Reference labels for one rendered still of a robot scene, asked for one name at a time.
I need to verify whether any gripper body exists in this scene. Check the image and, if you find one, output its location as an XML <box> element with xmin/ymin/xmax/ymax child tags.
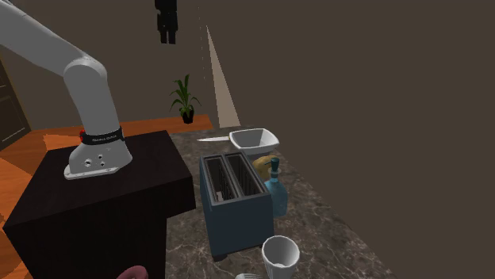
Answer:
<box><xmin>154</xmin><ymin>0</ymin><xmax>179</xmax><ymax>32</ymax></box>

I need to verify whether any green plant in black pot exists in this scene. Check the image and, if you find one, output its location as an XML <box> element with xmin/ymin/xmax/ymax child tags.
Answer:
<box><xmin>169</xmin><ymin>74</ymin><xmax>202</xmax><ymax>125</ymax></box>

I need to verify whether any white square bowl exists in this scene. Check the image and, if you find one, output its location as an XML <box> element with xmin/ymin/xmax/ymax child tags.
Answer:
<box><xmin>228</xmin><ymin>128</ymin><xmax>281</xmax><ymax>156</ymax></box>

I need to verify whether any dark robot stand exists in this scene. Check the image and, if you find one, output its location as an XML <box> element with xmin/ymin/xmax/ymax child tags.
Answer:
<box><xmin>2</xmin><ymin>130</ymin><xmax>197</xmax><ymax>279</ymax></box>

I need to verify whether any dark brown door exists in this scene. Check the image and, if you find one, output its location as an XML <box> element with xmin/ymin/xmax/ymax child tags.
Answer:
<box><xmin>0</xmin><ymin>57</ymin><xmax>33</xmax><ymax>152</ymax></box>

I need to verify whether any blue soap dispenser bottle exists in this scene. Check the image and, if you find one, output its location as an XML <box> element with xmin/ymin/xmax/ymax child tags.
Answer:
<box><xmin>263</xmin><ymin>157</ymin><xmax>289</xmax><ymax>219</ymax></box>

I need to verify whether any dark blue toaster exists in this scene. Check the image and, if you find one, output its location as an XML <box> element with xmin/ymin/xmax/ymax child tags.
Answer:
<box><xmin>198</xmin><ymin>151</ymin><xmax>276</xmax><ymax>263</ymax></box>

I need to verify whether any pink rounded object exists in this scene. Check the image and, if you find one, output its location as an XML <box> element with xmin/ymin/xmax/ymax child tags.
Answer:
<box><xmin>116</xmin><ymin>265</ymin><xmax>150</xmax><ymax>279</ymax></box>

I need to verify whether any white cup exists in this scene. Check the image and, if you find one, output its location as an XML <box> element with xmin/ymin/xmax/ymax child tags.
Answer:
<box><xmin>261</xmin><ymin>235</ymin><xmax>301</xmax><ymax>279</ymax></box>

